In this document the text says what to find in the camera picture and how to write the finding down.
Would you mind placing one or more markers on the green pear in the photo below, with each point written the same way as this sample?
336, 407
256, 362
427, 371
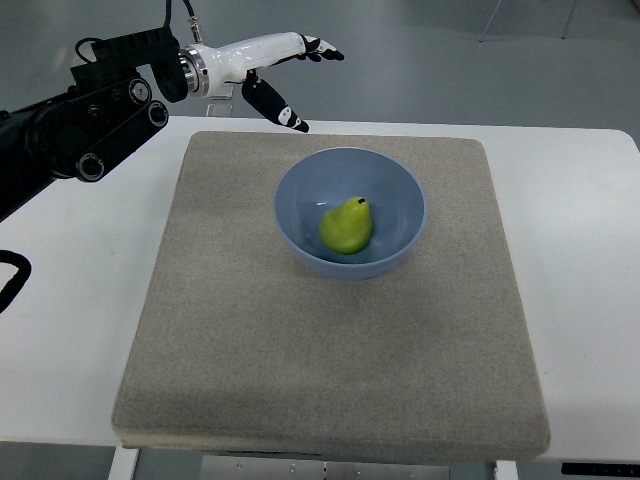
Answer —
346, 228

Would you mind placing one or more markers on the grey felt mat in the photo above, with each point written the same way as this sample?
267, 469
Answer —
240, 348

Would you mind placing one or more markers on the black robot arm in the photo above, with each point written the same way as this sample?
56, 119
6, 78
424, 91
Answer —
116, 104

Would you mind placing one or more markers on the blue bowl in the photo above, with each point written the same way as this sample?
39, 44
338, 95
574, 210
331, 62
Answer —
325, 179

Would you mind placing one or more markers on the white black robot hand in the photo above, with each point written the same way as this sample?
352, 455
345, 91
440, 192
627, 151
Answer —
208, 69

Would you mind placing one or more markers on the metal table frame plate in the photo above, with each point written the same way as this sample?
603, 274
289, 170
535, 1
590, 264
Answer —
226, 467

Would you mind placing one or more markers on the background stand legs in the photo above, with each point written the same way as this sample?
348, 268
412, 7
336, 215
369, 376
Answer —
512, 18

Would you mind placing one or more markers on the lower floor plate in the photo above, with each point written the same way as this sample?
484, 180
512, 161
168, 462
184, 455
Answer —
219, 109

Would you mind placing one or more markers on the white right table leg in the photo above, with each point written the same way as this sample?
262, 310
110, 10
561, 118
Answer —
506, 470

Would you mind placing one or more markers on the black table control panel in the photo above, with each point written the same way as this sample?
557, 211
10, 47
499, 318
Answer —
601, 469

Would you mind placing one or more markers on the white table leg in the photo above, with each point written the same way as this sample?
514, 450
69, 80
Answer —
506, 470
123, 464

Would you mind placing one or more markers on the white left table leg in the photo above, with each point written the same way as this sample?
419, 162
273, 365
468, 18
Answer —
123, 464

